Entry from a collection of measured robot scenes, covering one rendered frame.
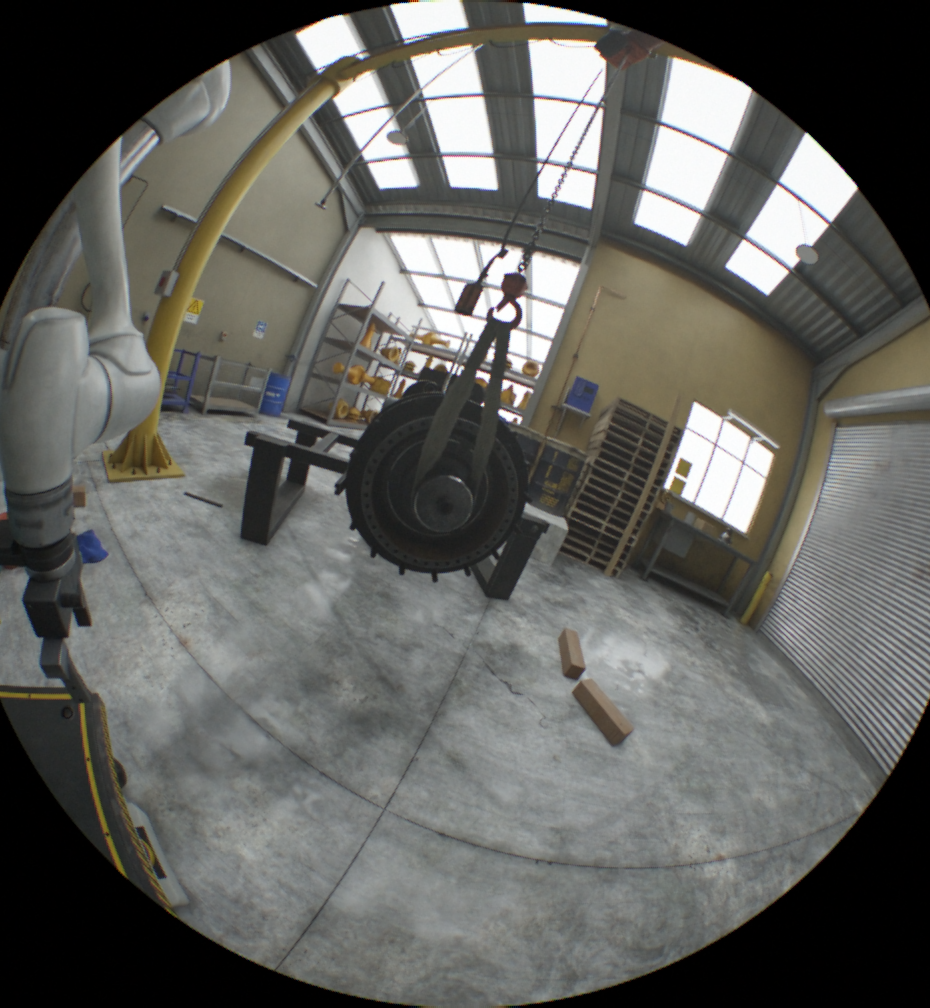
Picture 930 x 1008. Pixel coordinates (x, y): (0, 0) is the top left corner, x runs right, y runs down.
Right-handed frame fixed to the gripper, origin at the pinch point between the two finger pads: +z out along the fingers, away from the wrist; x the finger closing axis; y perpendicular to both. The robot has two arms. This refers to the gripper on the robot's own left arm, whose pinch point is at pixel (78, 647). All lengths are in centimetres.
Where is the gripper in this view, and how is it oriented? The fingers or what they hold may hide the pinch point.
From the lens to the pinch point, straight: 53.5
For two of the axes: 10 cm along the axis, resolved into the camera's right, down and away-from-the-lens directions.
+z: -3.6, 9.1, 2.3
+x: -7.2, -4.2, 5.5
